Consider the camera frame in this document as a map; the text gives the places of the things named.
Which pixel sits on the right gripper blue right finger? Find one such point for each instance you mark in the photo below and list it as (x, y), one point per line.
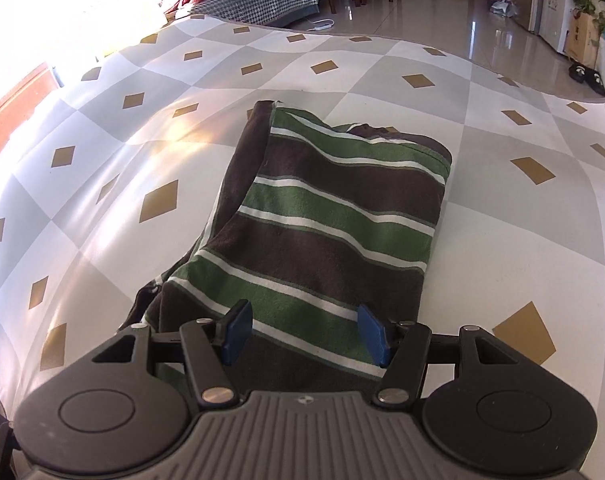
(401, 349)

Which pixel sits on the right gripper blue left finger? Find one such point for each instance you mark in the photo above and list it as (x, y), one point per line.
(208, 347)

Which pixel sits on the green brown striped shirt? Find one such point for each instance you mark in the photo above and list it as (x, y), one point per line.
(311, 222)

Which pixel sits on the checkered diamond pattern tablecloth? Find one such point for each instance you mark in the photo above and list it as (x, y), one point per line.
(114, 176)

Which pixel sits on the black slippers pair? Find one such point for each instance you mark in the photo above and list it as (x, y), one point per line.
(586, 75)

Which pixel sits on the checkered fabric sofa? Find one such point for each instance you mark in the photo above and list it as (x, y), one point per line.
(277, 13)

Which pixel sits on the plastic bag on floor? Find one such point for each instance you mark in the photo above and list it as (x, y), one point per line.
(503, 8)

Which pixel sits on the brown cardboard box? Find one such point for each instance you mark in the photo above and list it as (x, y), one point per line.
(583, 40)

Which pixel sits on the white refrigerator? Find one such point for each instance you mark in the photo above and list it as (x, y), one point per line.
(547, 0)

